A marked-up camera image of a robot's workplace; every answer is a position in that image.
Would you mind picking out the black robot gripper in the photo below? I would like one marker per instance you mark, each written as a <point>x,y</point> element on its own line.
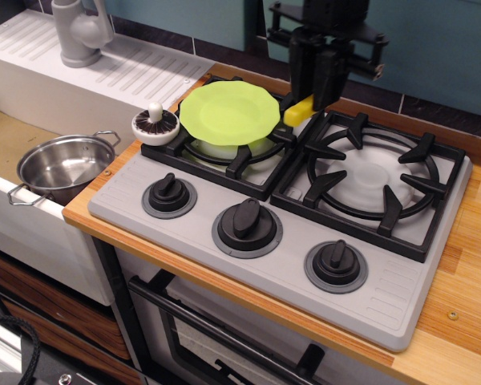
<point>321,55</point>

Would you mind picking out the yellow toy fry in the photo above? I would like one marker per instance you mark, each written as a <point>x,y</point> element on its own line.
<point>298,113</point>

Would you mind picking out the green plastic plate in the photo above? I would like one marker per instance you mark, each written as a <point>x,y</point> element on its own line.
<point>229,113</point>

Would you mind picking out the white toy mushroom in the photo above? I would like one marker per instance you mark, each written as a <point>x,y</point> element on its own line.
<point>155,126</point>

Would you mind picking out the small steel pot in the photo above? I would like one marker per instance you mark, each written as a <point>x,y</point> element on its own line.
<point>59,169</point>

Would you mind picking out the white toy sink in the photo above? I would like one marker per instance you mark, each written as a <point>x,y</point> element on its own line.
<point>40,99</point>

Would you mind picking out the left black burner grate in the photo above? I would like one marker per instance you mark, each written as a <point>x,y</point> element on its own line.
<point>251,169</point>

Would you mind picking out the black burner grate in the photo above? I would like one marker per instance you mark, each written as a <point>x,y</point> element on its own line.
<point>391,189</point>
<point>251,169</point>

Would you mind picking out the right black burner grate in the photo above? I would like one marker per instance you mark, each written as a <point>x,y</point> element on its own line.
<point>391,189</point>

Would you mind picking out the middle black stove knob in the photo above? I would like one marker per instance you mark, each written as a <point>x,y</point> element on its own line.
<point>247,230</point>

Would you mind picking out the black stove knob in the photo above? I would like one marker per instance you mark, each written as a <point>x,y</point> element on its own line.
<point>336,267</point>
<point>247,230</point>
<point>169,198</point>

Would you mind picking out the left black stove knob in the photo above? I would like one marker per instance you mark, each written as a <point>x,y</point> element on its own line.
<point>169,198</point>

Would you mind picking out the right black stove knob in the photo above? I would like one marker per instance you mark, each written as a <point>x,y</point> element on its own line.
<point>336,267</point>

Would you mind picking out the grey toy stove top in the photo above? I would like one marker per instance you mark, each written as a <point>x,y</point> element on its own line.
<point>385,310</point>

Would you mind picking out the grey toy faucet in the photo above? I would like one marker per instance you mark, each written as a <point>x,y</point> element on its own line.
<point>81,36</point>

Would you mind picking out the toy oven door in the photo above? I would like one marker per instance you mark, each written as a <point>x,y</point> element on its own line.
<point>219,356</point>

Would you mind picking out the wooden drawer fronts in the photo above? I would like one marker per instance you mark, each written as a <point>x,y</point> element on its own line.
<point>80,329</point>

